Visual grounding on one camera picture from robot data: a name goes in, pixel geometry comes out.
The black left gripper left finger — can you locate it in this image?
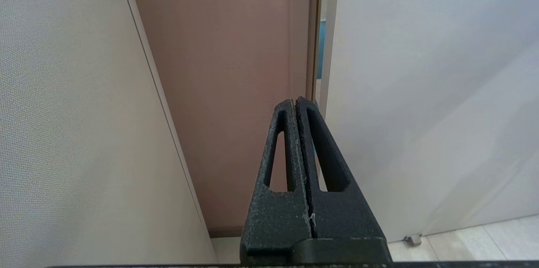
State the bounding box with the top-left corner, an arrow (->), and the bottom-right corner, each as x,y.
240,99 -> 312,262

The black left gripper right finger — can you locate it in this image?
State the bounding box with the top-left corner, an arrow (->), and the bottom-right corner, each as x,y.
296,96 -> 386,239

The white room door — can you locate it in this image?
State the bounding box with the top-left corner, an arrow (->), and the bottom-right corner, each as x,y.
318,0 -> 539,243

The dark skirting board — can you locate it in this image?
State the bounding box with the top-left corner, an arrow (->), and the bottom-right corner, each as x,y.
208,227 -> 245,238

